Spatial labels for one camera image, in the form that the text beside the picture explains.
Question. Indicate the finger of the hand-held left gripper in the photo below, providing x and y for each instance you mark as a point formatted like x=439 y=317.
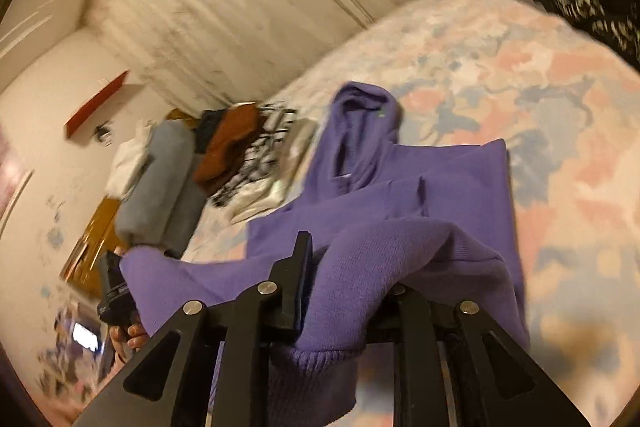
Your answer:
x=109 y=268

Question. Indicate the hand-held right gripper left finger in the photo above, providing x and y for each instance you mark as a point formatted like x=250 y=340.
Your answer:
x=295 y=277

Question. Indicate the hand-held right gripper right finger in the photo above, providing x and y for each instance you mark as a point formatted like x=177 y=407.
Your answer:
x=415 y=337

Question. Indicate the purple zip hoodie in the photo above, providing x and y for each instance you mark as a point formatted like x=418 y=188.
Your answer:
x=400 y=187

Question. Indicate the person's left hand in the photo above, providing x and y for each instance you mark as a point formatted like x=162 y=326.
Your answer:
x=129 y=339

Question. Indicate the wooden headboard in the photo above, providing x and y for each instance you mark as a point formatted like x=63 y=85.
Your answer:
x=95 y=232

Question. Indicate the white folded garment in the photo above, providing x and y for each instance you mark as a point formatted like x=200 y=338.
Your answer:
x=265 y=199

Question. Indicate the blue-grey rolled blanket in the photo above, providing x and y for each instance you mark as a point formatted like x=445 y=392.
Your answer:
x=160 y=182

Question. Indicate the white knit sweater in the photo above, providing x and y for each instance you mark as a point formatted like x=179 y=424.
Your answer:
x=125 y=162

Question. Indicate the black and white printed garment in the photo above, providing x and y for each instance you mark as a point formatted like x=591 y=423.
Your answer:
x=260 y=157

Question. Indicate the brown folded garment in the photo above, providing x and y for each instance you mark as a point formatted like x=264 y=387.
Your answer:
x=225 y=147

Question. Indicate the pastel printed blanket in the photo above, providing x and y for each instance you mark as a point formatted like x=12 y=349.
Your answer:
x=500 y=82

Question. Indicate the red wall shelf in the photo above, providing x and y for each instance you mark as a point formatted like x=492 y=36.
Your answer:
x=97 y=104

